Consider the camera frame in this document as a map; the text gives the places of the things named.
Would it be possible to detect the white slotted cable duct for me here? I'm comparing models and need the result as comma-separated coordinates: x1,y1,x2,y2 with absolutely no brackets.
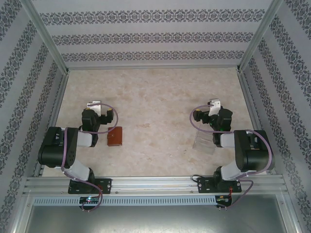
32,196,217,206

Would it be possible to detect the right upright aluminium post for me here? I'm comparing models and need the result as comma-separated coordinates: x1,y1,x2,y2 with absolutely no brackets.
236,0,285,73

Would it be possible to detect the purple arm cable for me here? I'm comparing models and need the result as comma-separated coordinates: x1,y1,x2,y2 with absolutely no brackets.
190,102,274,211
60,102,120,212

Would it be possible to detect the upright aluminium post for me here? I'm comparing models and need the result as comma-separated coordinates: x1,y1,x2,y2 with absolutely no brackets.
236,0,285,73
23,0,71,74

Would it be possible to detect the left upright aluminium post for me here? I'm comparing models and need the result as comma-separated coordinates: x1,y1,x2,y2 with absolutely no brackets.
23,0,71,74

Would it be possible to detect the right aluminium side rail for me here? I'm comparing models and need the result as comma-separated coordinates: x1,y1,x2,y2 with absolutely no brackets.
237,71,277,176

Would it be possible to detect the thin horizontal aluminium bar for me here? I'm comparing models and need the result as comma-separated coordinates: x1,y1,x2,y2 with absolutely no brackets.
65,65,241,71

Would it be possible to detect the brown leather card holder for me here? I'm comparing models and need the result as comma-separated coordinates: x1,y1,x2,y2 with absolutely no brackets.
107,126,123,147

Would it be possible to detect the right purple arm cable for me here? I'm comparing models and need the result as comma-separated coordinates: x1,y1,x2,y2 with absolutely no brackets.
190,102,274,211

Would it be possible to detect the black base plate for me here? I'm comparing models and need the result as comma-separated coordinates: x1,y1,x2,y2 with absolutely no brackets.
68,178,113,195
197,177,242,194

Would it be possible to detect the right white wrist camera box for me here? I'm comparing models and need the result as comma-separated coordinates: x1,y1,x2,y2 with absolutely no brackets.
208,98,222,117

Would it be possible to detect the clear acrylic card stand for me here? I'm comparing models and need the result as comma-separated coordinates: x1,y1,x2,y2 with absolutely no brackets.
192,125,217,156

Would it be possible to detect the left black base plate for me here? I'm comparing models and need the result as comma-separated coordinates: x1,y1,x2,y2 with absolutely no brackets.
68,178,113,195

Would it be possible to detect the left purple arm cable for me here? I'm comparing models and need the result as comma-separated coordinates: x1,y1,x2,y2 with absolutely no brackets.
60,102,120,212

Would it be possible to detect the left aluminium side rail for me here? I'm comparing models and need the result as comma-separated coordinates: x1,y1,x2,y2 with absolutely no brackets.
33,71,70,178

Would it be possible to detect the grey metal panel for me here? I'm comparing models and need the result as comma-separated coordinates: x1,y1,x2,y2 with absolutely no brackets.
24,194,290,233

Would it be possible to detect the left small circuit board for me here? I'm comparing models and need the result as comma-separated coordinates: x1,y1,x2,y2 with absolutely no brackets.
79,196,101,205

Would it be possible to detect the aluminium side rail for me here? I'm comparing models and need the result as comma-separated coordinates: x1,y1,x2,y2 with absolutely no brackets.
237,71,277,176
33,71,70,178

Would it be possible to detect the wide aluminium mounting rail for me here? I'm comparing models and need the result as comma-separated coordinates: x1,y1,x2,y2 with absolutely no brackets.
23,175,289,195

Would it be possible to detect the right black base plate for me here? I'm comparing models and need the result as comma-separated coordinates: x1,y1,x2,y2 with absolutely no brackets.
197,177,242,194

